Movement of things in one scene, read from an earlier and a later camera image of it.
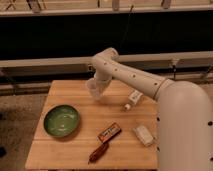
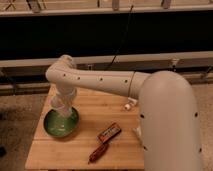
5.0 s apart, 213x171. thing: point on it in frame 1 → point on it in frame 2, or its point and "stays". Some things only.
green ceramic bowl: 61,121 stays
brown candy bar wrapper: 112,131 stays
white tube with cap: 133,99 stays
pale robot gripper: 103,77 → 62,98
